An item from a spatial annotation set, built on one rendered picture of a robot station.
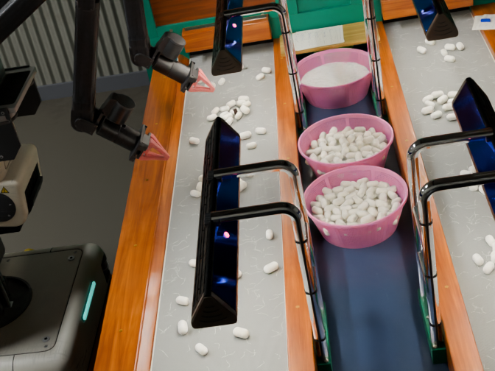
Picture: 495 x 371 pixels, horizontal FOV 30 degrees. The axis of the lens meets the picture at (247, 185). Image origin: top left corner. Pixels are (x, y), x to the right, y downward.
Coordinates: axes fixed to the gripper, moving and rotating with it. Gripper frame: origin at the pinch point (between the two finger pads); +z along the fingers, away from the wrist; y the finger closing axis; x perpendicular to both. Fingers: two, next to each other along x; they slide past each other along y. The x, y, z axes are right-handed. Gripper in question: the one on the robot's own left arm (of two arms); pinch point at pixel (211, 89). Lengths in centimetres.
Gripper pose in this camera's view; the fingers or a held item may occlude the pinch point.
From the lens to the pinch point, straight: 287.5
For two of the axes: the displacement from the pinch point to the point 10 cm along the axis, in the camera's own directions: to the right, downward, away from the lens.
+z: 8.6, 4.2, 2.8
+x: -5.1, 7.1, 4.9
